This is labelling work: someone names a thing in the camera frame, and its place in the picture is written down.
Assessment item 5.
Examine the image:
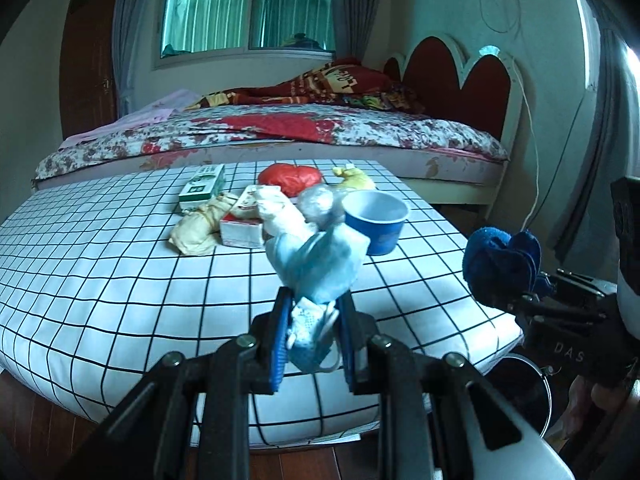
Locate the yellow towel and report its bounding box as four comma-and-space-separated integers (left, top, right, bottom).
332, 165, 376, 193

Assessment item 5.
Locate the window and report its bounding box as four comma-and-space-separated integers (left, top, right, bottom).
152, 0, 337, 71

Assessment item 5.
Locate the colourful printed pillow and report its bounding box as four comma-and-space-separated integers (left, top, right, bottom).
350, 80, 426, 113

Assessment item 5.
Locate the person's right hand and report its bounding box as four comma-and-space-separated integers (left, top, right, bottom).
567, 377, 608, 433

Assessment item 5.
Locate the green and white box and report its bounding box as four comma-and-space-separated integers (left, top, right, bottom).
178, 164, 226, 215

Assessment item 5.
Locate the black trash bin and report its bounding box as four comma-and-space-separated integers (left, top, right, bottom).
492, 353, 553, 441

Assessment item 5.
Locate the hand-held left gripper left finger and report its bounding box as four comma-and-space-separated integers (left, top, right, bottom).
55, 287, 296, 480

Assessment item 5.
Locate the white checked table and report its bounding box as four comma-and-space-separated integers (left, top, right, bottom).
0, 160, 523, 448

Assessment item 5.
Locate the red plastic bag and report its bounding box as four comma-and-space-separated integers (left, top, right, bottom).
258, 162, 322, 197

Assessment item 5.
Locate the light blue plastic bag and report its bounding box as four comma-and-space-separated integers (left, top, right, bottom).
265, 225, 368, 373

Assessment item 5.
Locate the blue paper cup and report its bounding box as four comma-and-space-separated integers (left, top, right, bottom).
341, 190, 411, 256

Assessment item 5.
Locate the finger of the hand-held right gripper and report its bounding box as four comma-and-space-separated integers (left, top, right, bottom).
545, 270, 618, 301
500, 292, 603, 328

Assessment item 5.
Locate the red and white headboard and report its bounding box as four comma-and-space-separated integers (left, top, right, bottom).
382, 35, 523, 206

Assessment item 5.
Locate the dark blue cloth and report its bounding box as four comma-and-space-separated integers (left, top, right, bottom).
462, 227, 556, 308

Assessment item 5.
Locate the clear crumpled plastic wrap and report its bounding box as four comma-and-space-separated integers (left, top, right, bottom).
298, 185, 346, 226

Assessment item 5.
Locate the red printed blanket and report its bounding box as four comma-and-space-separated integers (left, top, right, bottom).
187, 57, 396, 108

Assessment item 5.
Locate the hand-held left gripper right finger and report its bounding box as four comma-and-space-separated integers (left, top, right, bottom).
337, 292, 576, 480

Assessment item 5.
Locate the grey curtain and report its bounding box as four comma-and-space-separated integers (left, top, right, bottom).
327, 0, 401, 71
114, 0, 173, 121
570, 0, 640, 271

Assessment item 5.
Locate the brown wooden door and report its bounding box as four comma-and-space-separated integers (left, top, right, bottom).
59, 0, 123, 141

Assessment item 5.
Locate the pink cloth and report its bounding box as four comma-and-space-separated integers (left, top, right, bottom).
60, 89, 201, 148

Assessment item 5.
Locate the beige crumpled cloth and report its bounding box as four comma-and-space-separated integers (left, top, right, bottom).
170, 194, 241, 257

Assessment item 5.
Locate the bed with floral sheet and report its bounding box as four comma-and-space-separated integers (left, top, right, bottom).
32, 102, 511, 206

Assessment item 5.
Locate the thin wall wire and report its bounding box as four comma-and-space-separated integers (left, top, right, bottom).
479, 0, 524, 36

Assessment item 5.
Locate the red and white carton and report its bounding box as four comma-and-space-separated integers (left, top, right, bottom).
220, 185, 266, 249

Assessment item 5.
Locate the white towel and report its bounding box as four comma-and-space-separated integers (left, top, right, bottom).
254, 185, 317, 242

